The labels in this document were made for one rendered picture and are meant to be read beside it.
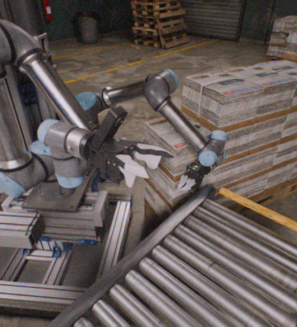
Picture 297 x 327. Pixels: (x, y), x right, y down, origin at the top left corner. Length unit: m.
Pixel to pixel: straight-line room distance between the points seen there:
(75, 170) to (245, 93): 1.08
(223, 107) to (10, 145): 1.04
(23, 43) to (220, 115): 1.02
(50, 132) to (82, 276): 1.07
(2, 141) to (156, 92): 0.65
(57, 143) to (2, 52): 0.30
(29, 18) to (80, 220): 0.79
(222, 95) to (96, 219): 0.89
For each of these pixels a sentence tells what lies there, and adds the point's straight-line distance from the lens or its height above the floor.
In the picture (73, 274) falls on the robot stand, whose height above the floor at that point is 0.21.
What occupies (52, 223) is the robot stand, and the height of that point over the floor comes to 0.68.
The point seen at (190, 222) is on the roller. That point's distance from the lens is 1.07.
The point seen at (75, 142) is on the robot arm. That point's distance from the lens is 0.67.
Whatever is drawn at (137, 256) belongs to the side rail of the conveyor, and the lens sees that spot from 0.95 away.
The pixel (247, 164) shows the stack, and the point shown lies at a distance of 1.92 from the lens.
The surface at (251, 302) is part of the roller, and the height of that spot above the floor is 0.79.
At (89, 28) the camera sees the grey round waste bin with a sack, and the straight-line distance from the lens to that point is 8.35.
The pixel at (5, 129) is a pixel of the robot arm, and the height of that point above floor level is 1.18.
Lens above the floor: 1.56
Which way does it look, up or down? 35 degrees down
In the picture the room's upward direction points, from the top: straight up
